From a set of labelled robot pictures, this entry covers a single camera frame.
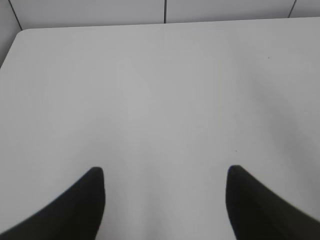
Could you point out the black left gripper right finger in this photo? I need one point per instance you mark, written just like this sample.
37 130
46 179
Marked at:
257 213

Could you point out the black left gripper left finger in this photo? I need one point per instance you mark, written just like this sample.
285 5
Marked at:
75 215

